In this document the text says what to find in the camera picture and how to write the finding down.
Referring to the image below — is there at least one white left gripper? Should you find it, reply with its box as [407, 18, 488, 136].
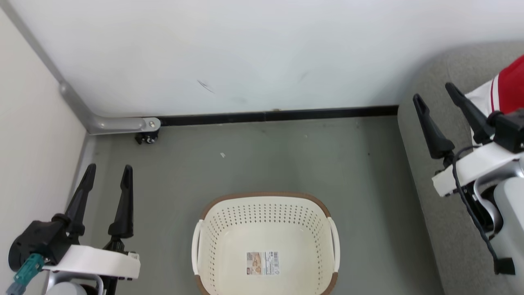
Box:
[41, 163, 141, 281]

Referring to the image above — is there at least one small black caster wheel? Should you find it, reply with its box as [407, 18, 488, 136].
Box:
[135, 130, 160, 145]

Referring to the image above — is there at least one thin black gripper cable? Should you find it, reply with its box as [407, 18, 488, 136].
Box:
[452, 145, 516, 276]

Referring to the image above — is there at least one paper label sticker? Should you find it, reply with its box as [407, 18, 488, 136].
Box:
[246, 251, 281, 276]

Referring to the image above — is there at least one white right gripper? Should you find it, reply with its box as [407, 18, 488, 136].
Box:
[413, 82, 524, 198]

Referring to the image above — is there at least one grey fabric sofa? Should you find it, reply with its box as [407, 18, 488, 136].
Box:
[397, 41, 524, 295]

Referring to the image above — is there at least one cream perforated laundry basket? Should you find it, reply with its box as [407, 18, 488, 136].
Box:
[192, 192, 341, 295]

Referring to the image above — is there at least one red and white striped garment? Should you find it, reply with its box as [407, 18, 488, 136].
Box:
[465, 54, 524, 123]

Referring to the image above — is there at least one teal cable connector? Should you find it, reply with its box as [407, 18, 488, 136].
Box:
[6, 253, 45, 295]

